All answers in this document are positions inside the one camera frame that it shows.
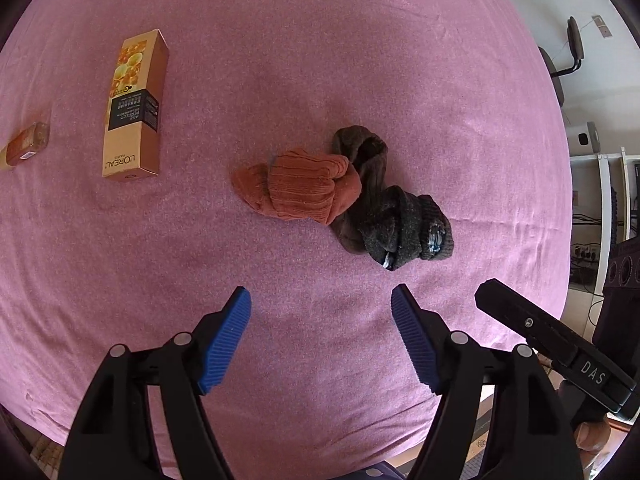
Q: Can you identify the black office chair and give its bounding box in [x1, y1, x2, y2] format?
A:
[537, 16, 586, 107]

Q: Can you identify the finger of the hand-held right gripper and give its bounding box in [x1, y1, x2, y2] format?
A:
[474, 278, 594, 367]

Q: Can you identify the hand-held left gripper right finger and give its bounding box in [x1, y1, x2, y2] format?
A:
[390, 284, 585, 480]

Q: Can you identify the gold cardboard box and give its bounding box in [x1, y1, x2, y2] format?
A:
[101, 29, 170, 180]

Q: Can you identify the dark grey sock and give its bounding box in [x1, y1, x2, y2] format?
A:
[359, 185, 455, 272]

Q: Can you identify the amber glass bottle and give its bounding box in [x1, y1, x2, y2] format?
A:
[0, 120, 51, 172]

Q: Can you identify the black speaker cabinet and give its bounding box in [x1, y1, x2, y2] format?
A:
[594, 239, 640, 366]

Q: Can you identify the patterned rug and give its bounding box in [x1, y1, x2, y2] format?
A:
[15, 425, 66, 480]

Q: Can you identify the printed play mat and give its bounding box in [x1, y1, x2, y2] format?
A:
[462, 385, 501, 480]

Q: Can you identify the person's right hand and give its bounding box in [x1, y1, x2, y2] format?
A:
[574, 417, 610, 454]

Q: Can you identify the pink bed sheet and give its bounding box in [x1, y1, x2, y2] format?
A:
[0, 0, 574, 467]

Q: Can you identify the orange sock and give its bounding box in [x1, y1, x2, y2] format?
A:
[230, 148, 363, 225]

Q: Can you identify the white box with round hole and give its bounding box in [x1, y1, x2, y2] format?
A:
[564, 121, 604, 156]

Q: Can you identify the white shelf unit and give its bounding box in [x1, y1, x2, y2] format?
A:
[570, 147, 640, 297]

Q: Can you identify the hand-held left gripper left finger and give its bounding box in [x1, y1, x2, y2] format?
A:
[59, 285, 252, 480]

